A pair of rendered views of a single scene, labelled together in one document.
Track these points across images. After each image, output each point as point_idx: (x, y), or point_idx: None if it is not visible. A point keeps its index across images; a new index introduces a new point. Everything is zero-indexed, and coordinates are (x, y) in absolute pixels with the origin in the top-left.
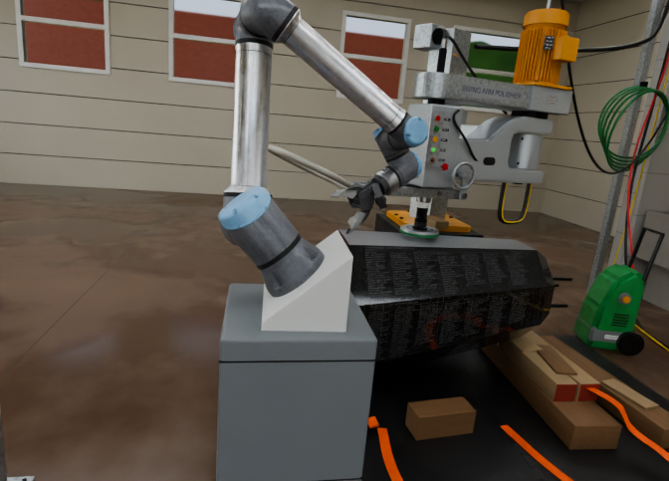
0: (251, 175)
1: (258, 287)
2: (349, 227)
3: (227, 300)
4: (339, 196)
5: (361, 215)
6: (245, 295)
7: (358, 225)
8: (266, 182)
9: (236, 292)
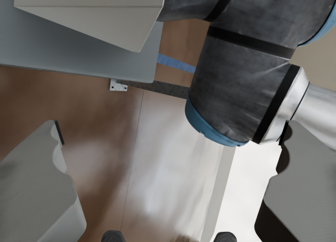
0: (329, 89)
1: (135, 62)
2: (60, 143)
3: (162, 26)
4: (293, 129)
5: (27, 217)
6: (150, 34)
7: (3, 161)
8: (308, 111)
9: (154, 47)
